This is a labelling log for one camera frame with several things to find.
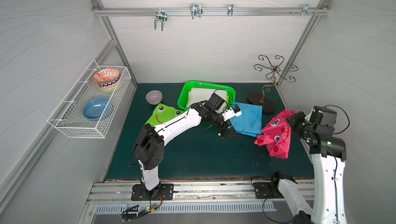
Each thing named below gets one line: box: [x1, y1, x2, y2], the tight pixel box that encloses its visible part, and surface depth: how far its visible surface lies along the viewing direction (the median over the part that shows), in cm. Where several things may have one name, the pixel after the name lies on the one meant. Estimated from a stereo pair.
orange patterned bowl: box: [92, 67, 121, 90], surface depth 73 cm
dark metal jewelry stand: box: [247, 54, 299, 114], surface depth 92 cm
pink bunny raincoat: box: [254, 108, 296, 160], surface depth 73 cm
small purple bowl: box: [145, 89, 163, 105], surface depth 109 cm
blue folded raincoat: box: [227, 102, 263, 138], surface depth 100 cm
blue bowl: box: [82, 97, 110, 122], surface depth 66 cm
